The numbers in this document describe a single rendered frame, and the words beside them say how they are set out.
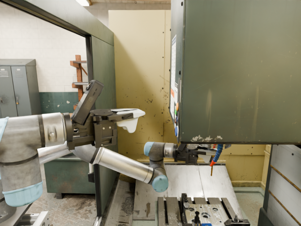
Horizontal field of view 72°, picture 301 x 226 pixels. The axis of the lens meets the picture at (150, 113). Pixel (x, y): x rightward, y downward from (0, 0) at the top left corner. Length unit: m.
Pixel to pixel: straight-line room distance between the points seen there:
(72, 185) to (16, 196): 2.68
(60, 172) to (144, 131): 1.55
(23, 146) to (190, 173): 1.78
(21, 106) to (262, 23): 5.32
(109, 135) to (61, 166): 2.62
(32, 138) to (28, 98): 5.01
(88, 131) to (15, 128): 0.15
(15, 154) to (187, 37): 0.49
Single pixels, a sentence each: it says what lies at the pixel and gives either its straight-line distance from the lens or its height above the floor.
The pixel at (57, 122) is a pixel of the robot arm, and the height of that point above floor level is 1.70.
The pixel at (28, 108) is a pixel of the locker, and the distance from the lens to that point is 5.53.
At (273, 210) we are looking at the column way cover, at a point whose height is 0.98.
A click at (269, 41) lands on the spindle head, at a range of 0.67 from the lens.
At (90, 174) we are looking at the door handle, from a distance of 1.54.
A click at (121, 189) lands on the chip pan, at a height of 0.67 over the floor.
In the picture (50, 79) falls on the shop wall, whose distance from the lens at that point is 5.78.
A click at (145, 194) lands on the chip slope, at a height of 0.72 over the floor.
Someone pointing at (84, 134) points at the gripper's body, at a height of 1.66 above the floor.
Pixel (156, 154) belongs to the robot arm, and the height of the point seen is 1.39.
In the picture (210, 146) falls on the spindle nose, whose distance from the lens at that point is 0.95.
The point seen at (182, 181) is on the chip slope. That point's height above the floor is 0.77.
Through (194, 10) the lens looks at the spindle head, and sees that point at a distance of 0.62.
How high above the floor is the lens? 1.82
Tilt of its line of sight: 13 degrees down
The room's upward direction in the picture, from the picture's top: straight up
